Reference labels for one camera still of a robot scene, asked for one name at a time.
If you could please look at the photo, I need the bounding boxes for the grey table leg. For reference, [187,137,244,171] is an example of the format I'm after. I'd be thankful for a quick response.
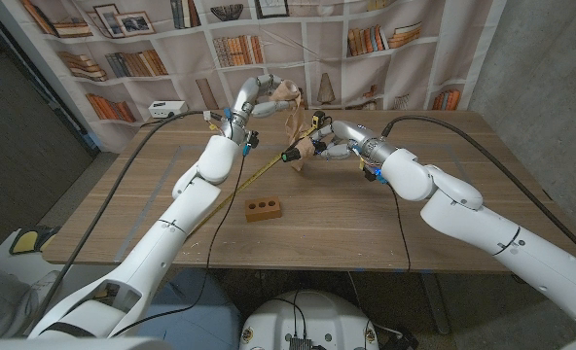
[416,271,452,335]

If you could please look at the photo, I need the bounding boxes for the yellow and black floor pedal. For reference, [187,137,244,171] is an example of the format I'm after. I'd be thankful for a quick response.
[8,225,61,256]

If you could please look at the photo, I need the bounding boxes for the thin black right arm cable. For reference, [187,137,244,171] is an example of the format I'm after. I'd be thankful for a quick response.
[388,184,413,273]

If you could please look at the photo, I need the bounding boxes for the black power box cable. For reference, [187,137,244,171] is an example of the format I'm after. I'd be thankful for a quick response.
[139,112,176,128]

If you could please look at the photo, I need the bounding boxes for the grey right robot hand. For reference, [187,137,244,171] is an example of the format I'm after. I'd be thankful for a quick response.
[310,120,400,165]

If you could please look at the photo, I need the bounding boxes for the white shoe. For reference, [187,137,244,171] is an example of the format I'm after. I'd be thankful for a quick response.
[22,270,61,305]

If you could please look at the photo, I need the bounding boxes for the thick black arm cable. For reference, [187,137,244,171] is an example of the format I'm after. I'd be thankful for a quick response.
[380,114,576,267]
[24,110,227,336]

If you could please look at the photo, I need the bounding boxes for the orange brick block three holes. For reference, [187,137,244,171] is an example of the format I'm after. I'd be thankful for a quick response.
[244,195,283,224]

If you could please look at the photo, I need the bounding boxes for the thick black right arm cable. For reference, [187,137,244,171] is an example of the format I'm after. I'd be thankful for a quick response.
[380,114,576,267]

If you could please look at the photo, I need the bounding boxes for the yellow measuring tape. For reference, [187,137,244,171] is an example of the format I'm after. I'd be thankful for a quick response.
[186,110,328,238]

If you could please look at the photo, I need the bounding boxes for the blue stool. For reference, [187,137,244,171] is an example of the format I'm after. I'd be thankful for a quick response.
[134,266,243,350]

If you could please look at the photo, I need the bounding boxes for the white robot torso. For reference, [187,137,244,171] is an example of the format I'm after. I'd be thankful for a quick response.
[237,290,380,350]

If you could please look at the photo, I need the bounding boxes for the printed bookshelf backdrop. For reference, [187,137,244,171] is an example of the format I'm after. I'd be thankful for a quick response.
[0,0,508,155]

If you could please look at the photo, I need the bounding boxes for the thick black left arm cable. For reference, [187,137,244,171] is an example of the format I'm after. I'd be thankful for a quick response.
[24,110,227,336]

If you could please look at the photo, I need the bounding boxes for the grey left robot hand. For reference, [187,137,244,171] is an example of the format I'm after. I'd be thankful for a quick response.
[219,73,300,145]

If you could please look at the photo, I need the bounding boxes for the black flashlight with lanyard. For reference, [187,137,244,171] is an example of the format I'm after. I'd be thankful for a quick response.
[280,137,329,164]

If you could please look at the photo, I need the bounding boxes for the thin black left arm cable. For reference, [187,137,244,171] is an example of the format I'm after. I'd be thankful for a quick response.
[111,145,251,338]

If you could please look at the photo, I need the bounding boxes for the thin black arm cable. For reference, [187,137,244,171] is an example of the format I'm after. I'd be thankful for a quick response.
[388,184,413,273]
[111,145,251,338]

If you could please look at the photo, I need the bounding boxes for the white power box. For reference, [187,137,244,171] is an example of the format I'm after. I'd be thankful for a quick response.
[147,99,190,120]

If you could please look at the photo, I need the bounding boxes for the beige stocking cloth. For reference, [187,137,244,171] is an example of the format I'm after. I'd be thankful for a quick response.
[268,80,318,173]

